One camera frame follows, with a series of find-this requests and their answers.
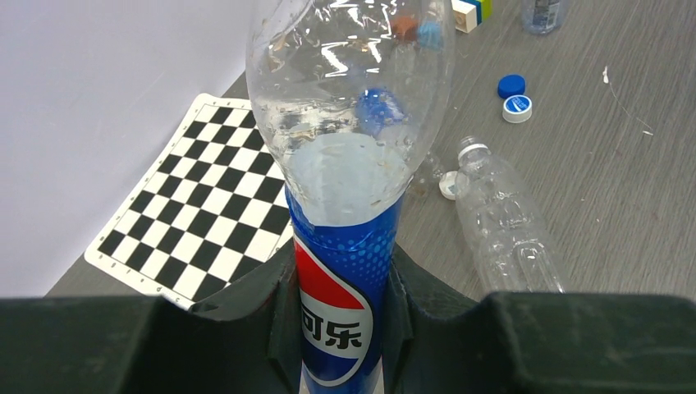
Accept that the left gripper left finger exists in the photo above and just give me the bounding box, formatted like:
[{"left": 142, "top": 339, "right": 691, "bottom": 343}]
[{"left": 1, "top": 242, "right": 302, "bottom": 393}]

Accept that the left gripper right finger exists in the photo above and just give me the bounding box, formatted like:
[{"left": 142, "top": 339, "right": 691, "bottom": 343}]
[{"left": 382, "top": 248, "right": 695, "bottom": 393}]

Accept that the clear Pepsi bottle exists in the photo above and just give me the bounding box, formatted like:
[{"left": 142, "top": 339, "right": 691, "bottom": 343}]
[{"left": 245, "top": 1, "right": 456, "bottom": 393}]

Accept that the clear empty plastic bottle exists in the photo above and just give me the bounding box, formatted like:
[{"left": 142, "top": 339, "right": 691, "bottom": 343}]
[{"left": 456, "top": 136, "right": 570, "bottom": 293}]

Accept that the white cap near bottle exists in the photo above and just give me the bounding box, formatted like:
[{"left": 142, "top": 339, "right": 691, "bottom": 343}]
[{"left": 438, "top": 171, "right": 458, "bottom": 201}]

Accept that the white blue bottle cap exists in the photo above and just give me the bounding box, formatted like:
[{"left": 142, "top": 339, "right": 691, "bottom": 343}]
[{"left": 501, "top": 94, "right": 533, "bottom": 124}]

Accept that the blue label Pepsi bottle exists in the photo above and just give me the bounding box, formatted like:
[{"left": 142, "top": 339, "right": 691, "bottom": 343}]
[{"left": 355, "top": 88, "right": 407, "bottom": 136}]

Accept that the small water bottle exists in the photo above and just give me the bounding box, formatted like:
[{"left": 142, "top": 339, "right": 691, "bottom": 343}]
[{"left": 520, "top": 0, "right": 571, "bottom": 35}]

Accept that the checkerboard mat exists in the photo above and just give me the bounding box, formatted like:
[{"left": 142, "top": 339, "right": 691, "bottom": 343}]
[{"left": 84, "top": 94, "right": 292, "bottom": 309}]

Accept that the blue toy block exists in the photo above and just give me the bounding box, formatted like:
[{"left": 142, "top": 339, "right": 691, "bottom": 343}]
[{"left": 417, "top": 21, "right": 443, "bottom": 50}]

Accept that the orange toy block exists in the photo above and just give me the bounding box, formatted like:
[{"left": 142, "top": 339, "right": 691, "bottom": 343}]
[{"left": 391, "top": 16, "right": 419, "bottom": 42}]

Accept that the white green toy block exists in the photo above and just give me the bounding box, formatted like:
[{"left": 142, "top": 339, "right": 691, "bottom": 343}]
[{"left": 451, "top": 0, "right": 492, "bottom": 34}]

